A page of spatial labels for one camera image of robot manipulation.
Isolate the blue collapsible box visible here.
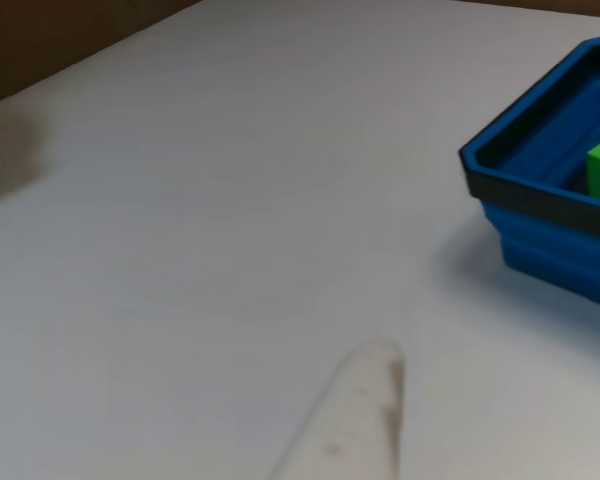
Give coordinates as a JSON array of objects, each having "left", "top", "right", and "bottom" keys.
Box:
[{"left": 458, "top": 33, "right": 600, "bottom": 314}]

